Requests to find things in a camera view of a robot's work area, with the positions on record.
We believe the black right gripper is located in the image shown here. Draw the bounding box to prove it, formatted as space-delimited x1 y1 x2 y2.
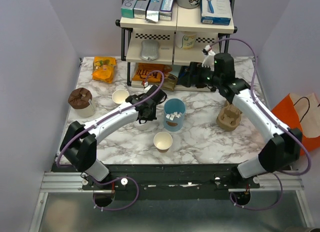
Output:
176 61 222 88

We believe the kraft paper cup stack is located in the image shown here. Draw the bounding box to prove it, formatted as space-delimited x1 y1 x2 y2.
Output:
111 89 130 106

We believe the single kraft paper cup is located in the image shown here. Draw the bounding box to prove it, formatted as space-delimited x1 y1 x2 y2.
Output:
153 132 173 153

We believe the brown pulp cup carrier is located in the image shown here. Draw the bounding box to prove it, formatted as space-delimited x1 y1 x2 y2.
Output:
216 101 242 132

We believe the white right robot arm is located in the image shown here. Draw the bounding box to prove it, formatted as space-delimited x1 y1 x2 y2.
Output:
180 53 303 188

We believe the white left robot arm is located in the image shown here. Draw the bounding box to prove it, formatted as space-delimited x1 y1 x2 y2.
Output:
56 85 167 189

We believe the blue doritos bag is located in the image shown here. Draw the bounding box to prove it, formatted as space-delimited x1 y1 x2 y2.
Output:
177 66 190 85

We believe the blue cylindrical sugar container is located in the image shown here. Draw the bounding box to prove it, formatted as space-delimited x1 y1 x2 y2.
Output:
163 98 186 132

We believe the brown cookie snack bag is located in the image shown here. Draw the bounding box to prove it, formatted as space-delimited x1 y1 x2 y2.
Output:
142 65 180 92

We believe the white yellow printed cup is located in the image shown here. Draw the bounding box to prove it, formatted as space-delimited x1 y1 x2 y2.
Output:
175 31 197 50

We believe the orange kettle chips bag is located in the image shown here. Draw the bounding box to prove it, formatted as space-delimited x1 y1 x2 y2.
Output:
132 63 165 83

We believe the cream black shelf rack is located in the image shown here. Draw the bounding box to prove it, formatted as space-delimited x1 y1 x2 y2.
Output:
115 4 238 87

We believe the silver grey sponge pouch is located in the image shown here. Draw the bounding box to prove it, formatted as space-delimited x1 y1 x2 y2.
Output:
140 40 159 61

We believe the orange yellow snack bag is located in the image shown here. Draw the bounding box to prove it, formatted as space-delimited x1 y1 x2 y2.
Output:
92 57 117 84

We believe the brown topped white container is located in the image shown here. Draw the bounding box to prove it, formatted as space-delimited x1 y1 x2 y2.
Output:
68 88 96 118

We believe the blue razor package box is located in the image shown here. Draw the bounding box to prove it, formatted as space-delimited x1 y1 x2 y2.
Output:
200 0 232 26

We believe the purple white toothpaste box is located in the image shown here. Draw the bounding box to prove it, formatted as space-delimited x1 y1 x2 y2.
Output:
159 0 175 21

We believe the silver blue toothpaste box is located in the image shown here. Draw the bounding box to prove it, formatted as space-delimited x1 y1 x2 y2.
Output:
146 0 163 23

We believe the teal toothpaste box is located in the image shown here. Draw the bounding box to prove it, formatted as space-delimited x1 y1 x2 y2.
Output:
121 0 138 19

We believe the orange paper bag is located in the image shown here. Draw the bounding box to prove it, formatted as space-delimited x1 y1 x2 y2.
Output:
272 93 320 151

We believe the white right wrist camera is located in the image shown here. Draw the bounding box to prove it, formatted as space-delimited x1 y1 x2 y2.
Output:
201 45 216 67

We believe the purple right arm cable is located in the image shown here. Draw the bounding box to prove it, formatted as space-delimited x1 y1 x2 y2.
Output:
208 38 312 176

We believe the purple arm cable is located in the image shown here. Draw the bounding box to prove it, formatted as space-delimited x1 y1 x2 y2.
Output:
55 70 166 169
208 38 312 176

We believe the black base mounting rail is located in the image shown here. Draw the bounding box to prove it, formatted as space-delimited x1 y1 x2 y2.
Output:
52 163 292 201

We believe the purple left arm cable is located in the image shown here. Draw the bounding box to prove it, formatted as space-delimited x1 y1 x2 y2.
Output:
55 70 166 169

